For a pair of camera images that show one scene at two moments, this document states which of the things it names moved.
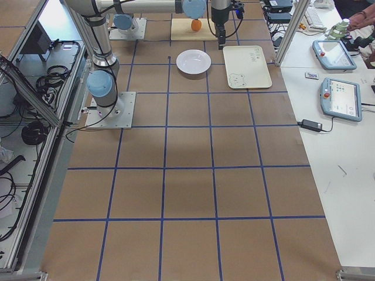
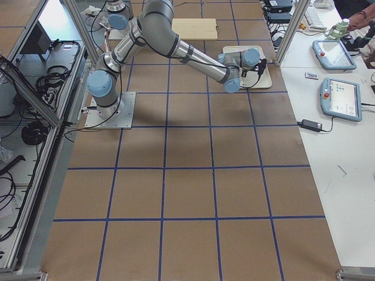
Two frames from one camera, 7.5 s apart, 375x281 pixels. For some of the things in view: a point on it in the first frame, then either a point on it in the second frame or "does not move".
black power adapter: [310, 124] does not move
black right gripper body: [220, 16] -> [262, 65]
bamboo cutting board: [181, 30] does not move
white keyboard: [313, 19] does not move
